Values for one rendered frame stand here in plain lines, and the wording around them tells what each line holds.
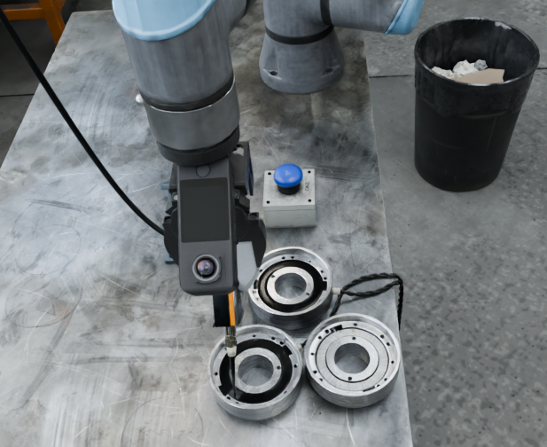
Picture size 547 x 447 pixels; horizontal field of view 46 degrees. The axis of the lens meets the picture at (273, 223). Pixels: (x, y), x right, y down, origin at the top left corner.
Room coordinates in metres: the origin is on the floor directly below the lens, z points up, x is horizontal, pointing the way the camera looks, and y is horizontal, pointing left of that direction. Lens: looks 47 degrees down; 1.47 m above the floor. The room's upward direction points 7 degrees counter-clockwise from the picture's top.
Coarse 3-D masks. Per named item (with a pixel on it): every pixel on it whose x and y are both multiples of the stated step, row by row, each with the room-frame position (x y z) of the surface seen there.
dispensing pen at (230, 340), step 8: (216, 296) 0.40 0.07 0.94; (224, 296) 0.40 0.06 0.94; (216, 304) 0.39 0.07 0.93; (224, 304) 0.39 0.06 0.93; (216, 312) 0.39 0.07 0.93; (224, 312) 0.39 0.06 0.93; (216, 320) 0.38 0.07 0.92; (224, 320) 0.38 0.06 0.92; (224, 328) 0.39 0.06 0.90; (232, 328) 0.39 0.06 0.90; (232, 336) 0.38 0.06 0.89; (232, 344) 0.38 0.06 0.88; (232, 352) 0.37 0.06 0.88; (232, 360) 0.37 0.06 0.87; (232, 368) 0.36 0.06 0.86; (232, 376) 0.36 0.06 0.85
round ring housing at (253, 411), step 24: (240, 336) 0.42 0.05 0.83; (264, 336) 0.42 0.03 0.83; (288, 336) 0.41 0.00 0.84; (216, 360) 0.39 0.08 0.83; (240, 360) 0.39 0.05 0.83; (264, 360) 0.39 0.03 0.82; (216, 384) 0.36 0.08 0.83; (240, 384) 0.36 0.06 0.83; (264, 384) 0.36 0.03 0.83; (288, 384) 0.35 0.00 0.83; (240, 408) 0.33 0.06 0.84; (264, 408) 0.32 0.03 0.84
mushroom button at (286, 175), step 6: (282, 168) 0.65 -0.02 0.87; (288, 168) 0.65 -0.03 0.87; (294, 168) 0.65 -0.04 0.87; (276, 174) 0.64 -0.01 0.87; (282, 174) 0.64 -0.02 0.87; (288, 174) 0.64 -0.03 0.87; (294, 174) 0.64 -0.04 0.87; (300, 174) 0.64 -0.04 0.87; (276, 180) 0.63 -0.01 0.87; (282, 180) 0.63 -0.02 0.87; (288, 180) 0.63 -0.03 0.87; (294, 180) 0.63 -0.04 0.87; (300, 180) 0.63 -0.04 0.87; (282, 186) 0.62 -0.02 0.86; (288, 186) 0.62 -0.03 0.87
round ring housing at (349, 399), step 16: (336, 320) 0.42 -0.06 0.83; (352, 320) 0.42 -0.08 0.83; (368, 320) 0.42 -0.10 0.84; (320, 336) 0.41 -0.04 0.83; (352, 336) 0.40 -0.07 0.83; (384, 336) 0.40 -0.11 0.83; (304, 352) 0.38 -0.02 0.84; (336, 352) 0.39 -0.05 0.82; (352, 352) 0.39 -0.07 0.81; (368, 352) 0.38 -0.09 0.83; (400, 352) 0.37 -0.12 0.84; (336, 368) 0.36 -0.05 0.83; (368, 368) 0.36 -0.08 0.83; (320, 384) 0.34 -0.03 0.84; (384, 384) 0.33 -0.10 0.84; (336, 400) 0.33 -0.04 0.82; (352, 400) 0.32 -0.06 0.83; (368, 400) 0.32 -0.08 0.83
